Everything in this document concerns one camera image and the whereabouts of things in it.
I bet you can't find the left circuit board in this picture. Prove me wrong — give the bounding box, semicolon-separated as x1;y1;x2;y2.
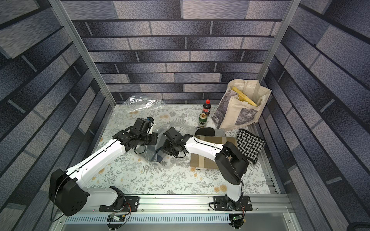
107;214;128;224

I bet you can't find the circuit board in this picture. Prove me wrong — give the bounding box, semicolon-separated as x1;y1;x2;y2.
107;214;128;224
229;214;245;229

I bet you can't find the aluminium frame post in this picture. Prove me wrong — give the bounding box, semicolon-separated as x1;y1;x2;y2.
257;0;301;83
48;0;117;108

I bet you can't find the beige canvas tote bag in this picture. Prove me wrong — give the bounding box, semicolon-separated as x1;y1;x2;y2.
211;79;272;131

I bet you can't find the green drink can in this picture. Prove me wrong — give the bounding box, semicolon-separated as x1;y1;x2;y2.
198;113;208;128

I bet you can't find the black white houndstooth scarf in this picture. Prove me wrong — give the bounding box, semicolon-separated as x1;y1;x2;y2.
236;129;266;165

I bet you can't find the brown plaid scarf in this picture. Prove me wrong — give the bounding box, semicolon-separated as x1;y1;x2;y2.
189;135;238;170

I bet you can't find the aluminium frame post right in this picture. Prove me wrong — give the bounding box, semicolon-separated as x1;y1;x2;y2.
257;0;301;83

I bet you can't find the grey navy striped scarf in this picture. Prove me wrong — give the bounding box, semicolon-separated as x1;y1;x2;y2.
156;146;169;163

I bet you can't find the clear plastic vacuum bag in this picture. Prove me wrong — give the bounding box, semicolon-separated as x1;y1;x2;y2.
123;95;166;112

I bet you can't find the grey black striped scarf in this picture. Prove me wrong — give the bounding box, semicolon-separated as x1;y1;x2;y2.
195;128;226;137

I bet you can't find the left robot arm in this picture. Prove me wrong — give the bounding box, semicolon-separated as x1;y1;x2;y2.
49;117;158;217

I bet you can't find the right circuit board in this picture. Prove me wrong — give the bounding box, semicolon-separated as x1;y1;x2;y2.
229;214;245;229

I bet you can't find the yellow object in tote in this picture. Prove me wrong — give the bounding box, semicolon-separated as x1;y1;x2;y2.
232;87;257;106

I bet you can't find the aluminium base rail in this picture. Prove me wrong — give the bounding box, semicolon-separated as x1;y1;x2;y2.
50;194;302;231

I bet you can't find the dark soy sauce bottle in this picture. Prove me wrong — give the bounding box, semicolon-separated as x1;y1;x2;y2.
202;100;211;116

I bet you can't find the aluminium frame post left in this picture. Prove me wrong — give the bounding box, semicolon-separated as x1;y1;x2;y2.
48;0;117;108

